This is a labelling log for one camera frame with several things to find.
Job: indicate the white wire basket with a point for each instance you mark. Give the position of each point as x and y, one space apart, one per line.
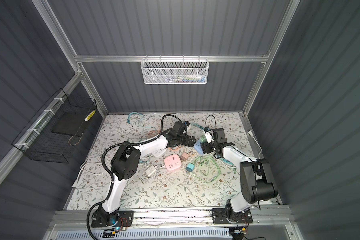
175 71

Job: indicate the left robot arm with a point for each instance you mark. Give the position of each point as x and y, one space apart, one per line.
121 161

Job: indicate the blue power strip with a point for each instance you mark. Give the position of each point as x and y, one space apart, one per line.
198 148

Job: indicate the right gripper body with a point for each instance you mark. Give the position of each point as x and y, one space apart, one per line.
210 147

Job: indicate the teal USB charger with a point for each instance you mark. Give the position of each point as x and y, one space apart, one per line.
190 167

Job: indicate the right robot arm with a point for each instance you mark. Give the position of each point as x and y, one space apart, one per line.
257 182

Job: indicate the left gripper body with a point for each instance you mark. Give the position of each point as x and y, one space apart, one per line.
185 140

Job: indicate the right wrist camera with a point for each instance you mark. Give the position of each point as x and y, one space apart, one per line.
208 135

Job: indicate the pink power strip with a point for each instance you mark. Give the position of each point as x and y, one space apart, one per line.
173 163

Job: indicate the white power adapter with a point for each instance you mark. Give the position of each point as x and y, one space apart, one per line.
151 171

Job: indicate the black wire basket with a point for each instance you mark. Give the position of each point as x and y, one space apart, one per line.
55 135

